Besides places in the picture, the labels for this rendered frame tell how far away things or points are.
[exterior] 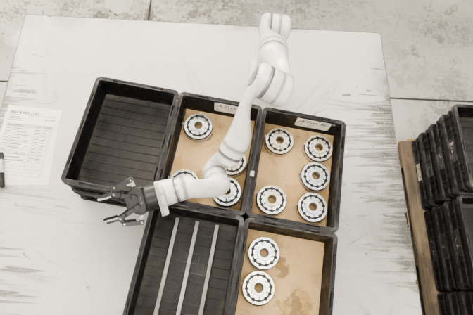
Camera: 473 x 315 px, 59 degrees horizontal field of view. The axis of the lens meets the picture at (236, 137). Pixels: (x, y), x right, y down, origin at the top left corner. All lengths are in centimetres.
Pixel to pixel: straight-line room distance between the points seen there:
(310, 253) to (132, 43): 114
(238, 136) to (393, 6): 229
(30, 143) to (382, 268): 140
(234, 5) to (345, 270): 193
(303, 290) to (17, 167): 113
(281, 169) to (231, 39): 68
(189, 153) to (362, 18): 190
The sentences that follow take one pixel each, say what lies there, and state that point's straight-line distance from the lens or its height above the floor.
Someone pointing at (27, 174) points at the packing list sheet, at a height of 70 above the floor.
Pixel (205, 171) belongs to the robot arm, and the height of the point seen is 111.
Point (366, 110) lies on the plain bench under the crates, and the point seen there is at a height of 70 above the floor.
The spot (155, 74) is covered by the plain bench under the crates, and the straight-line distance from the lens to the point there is 181.
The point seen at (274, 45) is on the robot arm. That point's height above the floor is 125.
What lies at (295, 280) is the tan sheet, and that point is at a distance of 144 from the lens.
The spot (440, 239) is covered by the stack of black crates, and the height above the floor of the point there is 27.
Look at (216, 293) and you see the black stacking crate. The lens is 141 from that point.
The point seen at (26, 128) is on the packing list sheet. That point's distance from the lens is 182.
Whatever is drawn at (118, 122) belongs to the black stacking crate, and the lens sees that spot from 158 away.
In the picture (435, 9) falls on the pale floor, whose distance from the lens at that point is 335.
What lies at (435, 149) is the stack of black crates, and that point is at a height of 38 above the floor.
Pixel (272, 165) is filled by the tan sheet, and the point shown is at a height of 83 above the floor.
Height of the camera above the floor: 223
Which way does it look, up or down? 67 degrees down
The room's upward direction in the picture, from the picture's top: 10 degrees clockwise
